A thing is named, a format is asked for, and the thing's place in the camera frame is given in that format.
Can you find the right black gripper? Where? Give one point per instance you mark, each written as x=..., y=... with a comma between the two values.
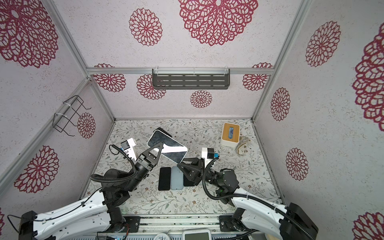
x=196, y=177

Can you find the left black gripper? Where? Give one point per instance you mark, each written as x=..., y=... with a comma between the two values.
x=146, y=162

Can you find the black phone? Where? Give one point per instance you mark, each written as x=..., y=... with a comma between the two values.
x=163, y=130
x=172, y=149

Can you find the blue phone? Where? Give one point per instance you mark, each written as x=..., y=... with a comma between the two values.
x=187, y=183

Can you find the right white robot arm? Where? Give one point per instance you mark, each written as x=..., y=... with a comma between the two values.
x=252, y=213

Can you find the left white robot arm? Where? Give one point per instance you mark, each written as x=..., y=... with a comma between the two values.
x=100, y=212

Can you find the white wooden-top tissue box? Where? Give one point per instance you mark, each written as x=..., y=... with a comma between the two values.
x=230, y=136

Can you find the white display device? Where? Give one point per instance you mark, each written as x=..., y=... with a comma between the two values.
x=197, y=234

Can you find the white round timer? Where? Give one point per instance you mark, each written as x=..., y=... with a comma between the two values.
x=162, y=236

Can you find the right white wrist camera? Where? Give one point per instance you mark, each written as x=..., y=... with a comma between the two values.
x=208, y=154

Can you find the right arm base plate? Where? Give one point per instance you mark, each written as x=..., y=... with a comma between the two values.
x=230, y=224

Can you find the grey wall shelf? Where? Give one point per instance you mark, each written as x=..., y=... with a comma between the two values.
x=191, y=80

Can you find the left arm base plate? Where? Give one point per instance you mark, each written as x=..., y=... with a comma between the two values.
x=131, y=224

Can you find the black wire wall rack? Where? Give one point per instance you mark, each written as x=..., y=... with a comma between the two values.
x=61, y=120

